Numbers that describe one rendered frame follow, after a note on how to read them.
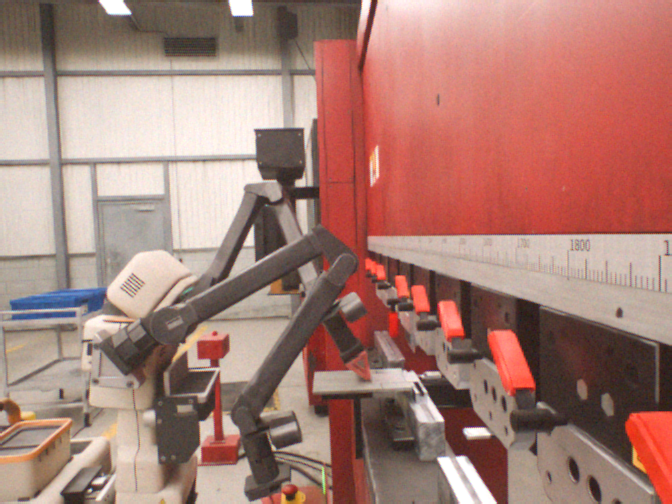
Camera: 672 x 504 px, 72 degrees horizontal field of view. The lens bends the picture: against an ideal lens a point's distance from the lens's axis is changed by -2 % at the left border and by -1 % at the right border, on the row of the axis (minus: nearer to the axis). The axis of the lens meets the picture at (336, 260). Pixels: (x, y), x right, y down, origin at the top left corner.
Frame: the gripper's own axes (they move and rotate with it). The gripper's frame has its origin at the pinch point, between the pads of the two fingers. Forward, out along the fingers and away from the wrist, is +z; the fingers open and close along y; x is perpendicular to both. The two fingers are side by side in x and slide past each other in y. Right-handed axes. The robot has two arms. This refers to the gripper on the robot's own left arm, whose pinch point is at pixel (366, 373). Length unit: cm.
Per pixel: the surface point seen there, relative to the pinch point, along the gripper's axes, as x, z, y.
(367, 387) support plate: 1.3, 1.4, -6.8
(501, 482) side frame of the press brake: -19, 105, 87
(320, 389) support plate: 12.1, -4.9, -6.7
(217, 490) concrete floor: 117, 47, 128
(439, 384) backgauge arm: -17, 30, 42
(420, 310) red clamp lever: -17, -19, -53
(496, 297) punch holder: -23, -22, -79
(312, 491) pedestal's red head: 25.7, 12.9, -17.5
